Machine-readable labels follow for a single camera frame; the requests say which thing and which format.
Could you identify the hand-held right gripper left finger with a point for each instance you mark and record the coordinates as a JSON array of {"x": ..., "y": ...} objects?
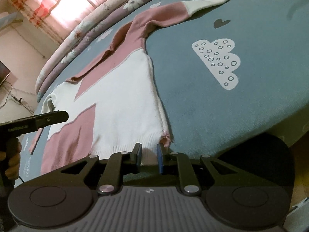
[{"x": 137, "y": 157}]

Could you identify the pink patterned window curtain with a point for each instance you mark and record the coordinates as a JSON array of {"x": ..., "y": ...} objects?
[{"x": 48, "y": 7}]

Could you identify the person's left hand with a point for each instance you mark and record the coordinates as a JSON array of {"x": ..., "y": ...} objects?
[{"x": 14, "y": 164}]

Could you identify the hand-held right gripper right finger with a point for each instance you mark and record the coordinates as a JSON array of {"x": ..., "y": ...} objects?
[{"x": 160, "y": 159}]

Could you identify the white air conditioner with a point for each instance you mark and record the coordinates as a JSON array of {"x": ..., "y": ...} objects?
[{"x": 9, "y": 20}]

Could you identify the folded floral quilt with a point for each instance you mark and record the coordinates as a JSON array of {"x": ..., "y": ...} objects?
[{"x": 96, "y": 26}]

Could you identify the person's dark clothing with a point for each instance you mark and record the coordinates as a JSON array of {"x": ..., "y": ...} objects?
[{"x": 253, "y": 154}]

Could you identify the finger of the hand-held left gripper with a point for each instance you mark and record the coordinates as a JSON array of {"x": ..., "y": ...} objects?
[{"x": 55, "y": 118}]

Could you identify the wall-mounted television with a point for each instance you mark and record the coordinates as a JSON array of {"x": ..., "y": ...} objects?
[{"x": 3, "y": 73}]

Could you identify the pink and white knit sweater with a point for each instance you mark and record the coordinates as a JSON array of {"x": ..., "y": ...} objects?
[{"x": 115, "y": 89}]

